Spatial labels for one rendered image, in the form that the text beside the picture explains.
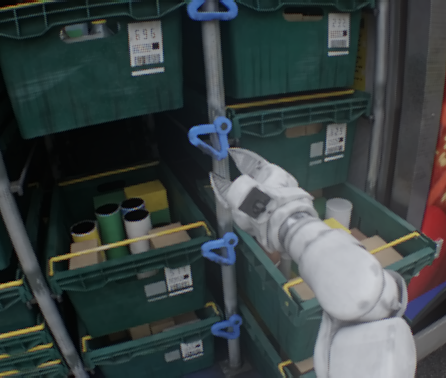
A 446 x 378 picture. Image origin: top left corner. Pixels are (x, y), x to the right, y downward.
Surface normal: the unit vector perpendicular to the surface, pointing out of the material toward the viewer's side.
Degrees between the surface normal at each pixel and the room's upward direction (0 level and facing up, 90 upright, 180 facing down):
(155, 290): 94
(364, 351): 42
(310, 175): 96
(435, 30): 90
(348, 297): 47
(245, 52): 92
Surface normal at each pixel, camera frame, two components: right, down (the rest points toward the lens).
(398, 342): 0.68, -0.35
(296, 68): 0.37, 0.45
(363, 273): -0.59, -0.52
